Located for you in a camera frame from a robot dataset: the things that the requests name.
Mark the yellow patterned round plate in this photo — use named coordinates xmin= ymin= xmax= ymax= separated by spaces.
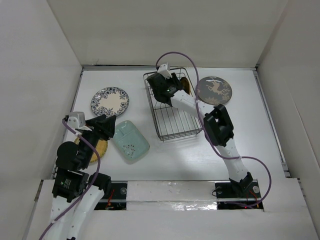
xmin=180 ymin=77 xmax=191 ymax=95

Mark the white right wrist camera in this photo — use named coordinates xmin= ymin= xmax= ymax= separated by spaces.
xmin=157 ymin=63 xmax=172 ymax=79

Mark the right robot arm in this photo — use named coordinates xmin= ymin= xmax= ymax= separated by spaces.
xmin=146 ymin=72 xmax=253 ymax=198

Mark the metal front rail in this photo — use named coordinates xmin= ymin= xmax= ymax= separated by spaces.
xmin=99 ymin=195 xmax=261 ymax=203

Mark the blue floral white plate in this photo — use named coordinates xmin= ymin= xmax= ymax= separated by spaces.
xmin=90 ymin=86 xmax=130 ymax=117

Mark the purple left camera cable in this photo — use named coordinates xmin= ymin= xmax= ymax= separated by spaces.
xmin=37 ymin=118 xmax=102 ymax=240

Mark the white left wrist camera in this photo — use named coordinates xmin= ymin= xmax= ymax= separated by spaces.
xmin=65 ymin=111 xmax=86 ymax=129

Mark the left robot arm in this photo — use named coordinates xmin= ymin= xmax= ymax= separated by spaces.
xmin=40 ymin=112 xmax=116 ymax=240

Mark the light green rectangular tray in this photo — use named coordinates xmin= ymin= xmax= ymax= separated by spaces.
xmin=111 ymin=120 xmax=150 ymax=165

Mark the grey reindeer plate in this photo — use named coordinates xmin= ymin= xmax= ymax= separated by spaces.
xmin=197 ymin=76 xmax=233 ymax=106

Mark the purple camera cable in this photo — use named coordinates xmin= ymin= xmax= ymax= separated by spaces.
xmin=156 ymin=51 xmax=273 ymax=209
xmin=37 ymin=118 xmax=102 ymax=240

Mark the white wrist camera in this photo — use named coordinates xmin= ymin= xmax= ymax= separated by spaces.
xmin=65 ymin=111 xmax=86 ymax=129
xmin=157 ymin=63 xmax=172 ymax=79

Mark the yellow woven round plate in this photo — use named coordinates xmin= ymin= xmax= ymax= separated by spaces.
xmin=89 ymin=139 xmax=108 ymax=165

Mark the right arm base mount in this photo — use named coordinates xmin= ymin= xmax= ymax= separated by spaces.
xmin=211 ymin=180 xmax=264 ymax=210

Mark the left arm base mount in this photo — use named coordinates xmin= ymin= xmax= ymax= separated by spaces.
xmin=94 ymin=181 xmax=128 ymax=211

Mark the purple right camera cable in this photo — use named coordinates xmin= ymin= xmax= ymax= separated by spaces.
xmin=156 ymin=51 xmax=273 ymax=209

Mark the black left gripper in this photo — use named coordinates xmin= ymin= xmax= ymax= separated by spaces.
xmin=79 ymin=113 xmax=116 ymax=167

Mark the grey wire dish rack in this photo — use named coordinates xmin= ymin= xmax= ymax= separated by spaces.
xmin=143 ymin=71 xmax=201 ymax=142

